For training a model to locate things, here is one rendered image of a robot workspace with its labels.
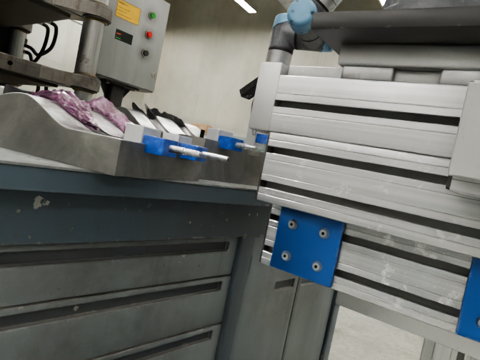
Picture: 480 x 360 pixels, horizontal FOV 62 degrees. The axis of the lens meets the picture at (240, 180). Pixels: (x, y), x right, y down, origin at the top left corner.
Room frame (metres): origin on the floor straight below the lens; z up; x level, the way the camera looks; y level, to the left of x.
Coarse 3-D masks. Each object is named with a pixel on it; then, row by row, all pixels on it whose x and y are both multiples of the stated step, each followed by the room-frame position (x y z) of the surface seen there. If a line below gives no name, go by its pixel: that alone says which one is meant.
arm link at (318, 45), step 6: (294, 36) 1.18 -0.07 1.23; (294, 42) 1.18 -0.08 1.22; (300, 42) 1.18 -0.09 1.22; (306, 42) 1.13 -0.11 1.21; (312, 42) 1.12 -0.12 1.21; (318, 42) 1.13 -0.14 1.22; (324, 42) 1.14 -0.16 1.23; (300, 48) 1.19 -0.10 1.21; (306, 48) 1.18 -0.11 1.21; (312, 48) 1.17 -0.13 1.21; (318, 48) 1.17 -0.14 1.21; (324, 48) 1.16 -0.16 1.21; (330, 48) 1.16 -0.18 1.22
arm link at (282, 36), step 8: (280, 16) 1.20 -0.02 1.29; (280, 24) 1.20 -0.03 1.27; (288, 24) 1.19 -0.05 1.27; (272, 32) 1.22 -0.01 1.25; (280, 32) 1.19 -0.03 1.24; (288, 32) 1.18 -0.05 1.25; (272, 40) 1.21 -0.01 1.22; (280, 40) 1.19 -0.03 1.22; (288, 40) 1.19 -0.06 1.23; (272, 48) 1.20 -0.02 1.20; (280, 48) 1.19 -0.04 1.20; (288, 48) 1.20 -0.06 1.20
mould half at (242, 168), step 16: (128, 112) 1.06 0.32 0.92; (176, 128) 1.15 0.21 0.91; (192, 128) 1.23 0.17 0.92; (192, 144) 0.90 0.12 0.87; (208, 144) 0.88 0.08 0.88; (208, 160) 0.89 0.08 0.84; (240, 160) 0.97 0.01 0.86; (256, 160) 1.02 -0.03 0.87; (208, 176) 0.90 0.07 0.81; (224, 176) 0.94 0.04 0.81; (240, 176) 0.98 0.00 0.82; (256, 176) 1.03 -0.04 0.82
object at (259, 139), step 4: (248, 128) 1.24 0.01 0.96; (248, 132) 1.23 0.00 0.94; (256, 132) 1.22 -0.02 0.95; (260, 132) 1.23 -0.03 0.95; (248, 136) 1.23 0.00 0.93; (252, 136) 1.22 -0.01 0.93; (256, 136) 1.22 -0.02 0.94; (260, 136) 1.21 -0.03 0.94; (264, 136) 1.20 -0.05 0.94; (248, 140) 1.23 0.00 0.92; (252, 140) 1.22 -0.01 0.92; (256, 140) 1.21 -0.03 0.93; (260, 140) 1.21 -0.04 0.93; (264, 140) 1.20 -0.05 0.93; (252, 144) 1.22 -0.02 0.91; (256, 144) 1.22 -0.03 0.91; (260, 144) 1.24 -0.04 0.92; (264, 144) 1.24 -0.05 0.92; (260, 148) 1.25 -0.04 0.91
